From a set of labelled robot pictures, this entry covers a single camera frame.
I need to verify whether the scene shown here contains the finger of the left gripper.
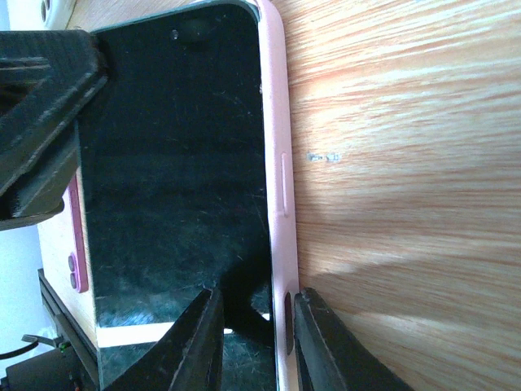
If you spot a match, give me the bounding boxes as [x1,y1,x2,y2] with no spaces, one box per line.
[1,29,107,231]

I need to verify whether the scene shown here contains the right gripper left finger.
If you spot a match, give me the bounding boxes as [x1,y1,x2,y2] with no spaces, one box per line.
[107,288,224,391]

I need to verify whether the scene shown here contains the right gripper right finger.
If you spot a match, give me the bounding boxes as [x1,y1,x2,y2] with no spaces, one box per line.
[294,288,411,390]

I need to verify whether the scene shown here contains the black screen phone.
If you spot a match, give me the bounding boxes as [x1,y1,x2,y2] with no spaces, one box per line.
[77,1,277,390]

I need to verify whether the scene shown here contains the pink phone case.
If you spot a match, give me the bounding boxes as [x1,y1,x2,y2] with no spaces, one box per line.
[240,1,299,390]

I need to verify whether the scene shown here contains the beige phone case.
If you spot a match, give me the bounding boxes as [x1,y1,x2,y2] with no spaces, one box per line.
[40,0,77,30]

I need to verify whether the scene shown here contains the purple phone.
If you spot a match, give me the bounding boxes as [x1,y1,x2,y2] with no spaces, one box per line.
[68,175,89,293]

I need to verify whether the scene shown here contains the black aluminium frame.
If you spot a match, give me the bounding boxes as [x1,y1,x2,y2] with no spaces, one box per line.
[37,268,100,390]

